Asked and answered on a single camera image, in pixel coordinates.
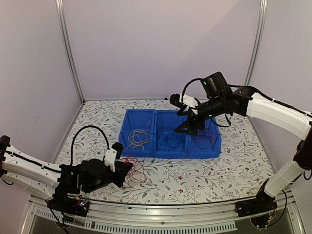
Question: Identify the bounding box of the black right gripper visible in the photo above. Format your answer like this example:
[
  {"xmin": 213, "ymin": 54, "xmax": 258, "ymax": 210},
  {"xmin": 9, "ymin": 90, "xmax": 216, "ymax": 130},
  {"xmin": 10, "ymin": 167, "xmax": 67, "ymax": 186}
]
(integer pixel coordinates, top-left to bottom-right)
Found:
[{"xmin": 174, "ymin": 96, "xmax": 225, "ymax": 137}]

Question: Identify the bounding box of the red cable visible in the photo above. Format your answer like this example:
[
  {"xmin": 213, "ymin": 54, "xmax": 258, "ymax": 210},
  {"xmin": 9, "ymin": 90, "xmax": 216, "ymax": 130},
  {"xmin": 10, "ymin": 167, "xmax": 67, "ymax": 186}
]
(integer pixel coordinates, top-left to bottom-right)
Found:
[
  {"xmin": 192, "ymin": 126, "xmax": 216, "ymax": 150},
  {"xmin": 121, "ymin": 155, "xmax": 147, "ymax": 184}
]

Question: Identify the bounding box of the yellow cable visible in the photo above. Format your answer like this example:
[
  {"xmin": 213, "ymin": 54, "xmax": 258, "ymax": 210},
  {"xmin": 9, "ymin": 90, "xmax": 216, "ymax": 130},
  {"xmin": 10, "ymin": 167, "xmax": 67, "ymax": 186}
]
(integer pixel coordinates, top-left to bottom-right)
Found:
[
  {"xmin": 125, "ymin": 121, "xmax": 152, "ymax": 151},
  {"xmin": 128, "ymin": 129, "xmax": 152, "ymax": 149}
]

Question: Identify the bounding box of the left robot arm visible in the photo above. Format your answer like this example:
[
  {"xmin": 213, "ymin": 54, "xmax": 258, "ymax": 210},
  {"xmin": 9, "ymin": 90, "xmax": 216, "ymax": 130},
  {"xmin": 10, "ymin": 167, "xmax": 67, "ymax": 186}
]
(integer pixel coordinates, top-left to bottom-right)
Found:
[{"xmin": 0, "ymin": 135, "xmax": 133, "ymax": 212}]

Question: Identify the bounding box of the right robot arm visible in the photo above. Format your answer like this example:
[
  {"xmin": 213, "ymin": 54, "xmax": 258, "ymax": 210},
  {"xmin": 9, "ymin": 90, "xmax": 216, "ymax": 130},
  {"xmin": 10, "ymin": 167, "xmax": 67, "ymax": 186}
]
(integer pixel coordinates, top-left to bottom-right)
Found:
[{"xmin": 170, "ymin": 72, "xmax": 312, "ymax": 213}]

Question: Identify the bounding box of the blue plastic bin near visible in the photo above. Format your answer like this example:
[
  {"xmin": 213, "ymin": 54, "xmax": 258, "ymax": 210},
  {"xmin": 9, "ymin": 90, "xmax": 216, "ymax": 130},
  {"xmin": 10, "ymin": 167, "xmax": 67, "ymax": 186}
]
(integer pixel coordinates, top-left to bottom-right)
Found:
[{"xmin": 187, "ymin": 119, "xmax": 222, "ymax": 159}]

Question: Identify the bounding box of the blue plastic bin far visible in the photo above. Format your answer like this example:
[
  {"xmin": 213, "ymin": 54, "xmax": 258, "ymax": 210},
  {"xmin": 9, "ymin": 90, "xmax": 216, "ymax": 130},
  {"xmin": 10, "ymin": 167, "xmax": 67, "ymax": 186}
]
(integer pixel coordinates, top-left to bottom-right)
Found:
[{"xmin": 118, "ymin": 109, "xmax": 155, "ymax": 157}]

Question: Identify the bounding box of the floral tablecloth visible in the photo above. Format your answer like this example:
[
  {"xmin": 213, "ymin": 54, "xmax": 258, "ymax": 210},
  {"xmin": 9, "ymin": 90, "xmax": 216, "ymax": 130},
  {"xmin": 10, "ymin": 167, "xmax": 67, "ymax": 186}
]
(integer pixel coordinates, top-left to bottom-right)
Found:
[{"xmin": 56, "ymin": 100, "xmax": 273, "ymax": 204}]

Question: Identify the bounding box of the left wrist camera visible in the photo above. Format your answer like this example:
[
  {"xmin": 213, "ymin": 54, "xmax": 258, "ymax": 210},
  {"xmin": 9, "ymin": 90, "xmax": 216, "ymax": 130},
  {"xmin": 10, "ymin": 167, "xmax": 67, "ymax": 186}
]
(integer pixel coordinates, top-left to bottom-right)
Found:
[{"xmin": 104, "ymin": 142, "xmax": 123, "ymax": 173}]

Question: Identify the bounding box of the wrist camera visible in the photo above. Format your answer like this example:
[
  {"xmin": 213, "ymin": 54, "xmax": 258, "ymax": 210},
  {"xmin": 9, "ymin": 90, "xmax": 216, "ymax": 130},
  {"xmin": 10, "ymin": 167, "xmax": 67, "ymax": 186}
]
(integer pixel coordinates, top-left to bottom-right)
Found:
[
  {"xmin": 169, "ymin": 94, "xmax": 200, "ymax": 116},
  {"xmin": 104, "ymin": 142, "xmax": 123, "ymax": 173}
]

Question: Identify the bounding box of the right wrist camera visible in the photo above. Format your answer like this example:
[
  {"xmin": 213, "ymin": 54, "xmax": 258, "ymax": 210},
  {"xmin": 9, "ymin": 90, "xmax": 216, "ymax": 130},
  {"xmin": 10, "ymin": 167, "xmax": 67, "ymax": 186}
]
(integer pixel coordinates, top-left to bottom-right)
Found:
[{"xmin": 169, "ymin": 94, "xmax": 200, "ymax": 116}]

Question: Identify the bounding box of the aluminium front rail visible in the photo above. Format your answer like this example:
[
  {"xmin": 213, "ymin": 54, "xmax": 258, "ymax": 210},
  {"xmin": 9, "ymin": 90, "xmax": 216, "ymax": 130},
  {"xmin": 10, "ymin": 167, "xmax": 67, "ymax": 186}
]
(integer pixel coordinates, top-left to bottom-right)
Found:
[{"xmin": 21, "ymin": 190, "xmax": 305, "ymax": 234}]

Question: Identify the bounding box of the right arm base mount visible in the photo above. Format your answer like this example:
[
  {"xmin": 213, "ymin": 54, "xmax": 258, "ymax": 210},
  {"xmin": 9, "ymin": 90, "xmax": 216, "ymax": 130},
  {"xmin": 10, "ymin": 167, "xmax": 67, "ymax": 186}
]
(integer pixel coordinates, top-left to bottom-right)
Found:
[{"xmin": 234, "ymin": 192, "xmax": 277, "ymax": 229}]

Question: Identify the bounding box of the right aluminium corner post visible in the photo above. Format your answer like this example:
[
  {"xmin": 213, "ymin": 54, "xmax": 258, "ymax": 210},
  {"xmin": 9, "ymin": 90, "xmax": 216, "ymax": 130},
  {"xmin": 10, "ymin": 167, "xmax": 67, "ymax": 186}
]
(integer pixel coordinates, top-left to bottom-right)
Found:
[{"xmin": 240, "ymin": 0, "xmax": 268, "ymax": 86}]

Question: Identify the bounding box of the aluminium corner post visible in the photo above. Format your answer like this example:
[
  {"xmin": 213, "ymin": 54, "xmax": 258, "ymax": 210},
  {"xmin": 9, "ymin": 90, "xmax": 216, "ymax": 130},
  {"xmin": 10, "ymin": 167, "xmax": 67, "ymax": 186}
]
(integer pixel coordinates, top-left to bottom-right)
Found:
[
  {"xmin": 240, "ymin": 0, "xmax": 268, "ymax": 86},
  {"xmin": 55, "ymin": 0, "xmax": 85, "ymax": 105}
]

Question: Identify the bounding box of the left aluminium corner post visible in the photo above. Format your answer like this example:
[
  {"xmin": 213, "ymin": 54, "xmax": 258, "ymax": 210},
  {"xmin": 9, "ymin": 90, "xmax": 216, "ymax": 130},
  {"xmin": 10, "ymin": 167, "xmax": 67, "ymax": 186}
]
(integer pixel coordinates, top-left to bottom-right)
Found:
[{"xmin": 55, "ymin": 0, "xmax": 85, "ymax": 105}]

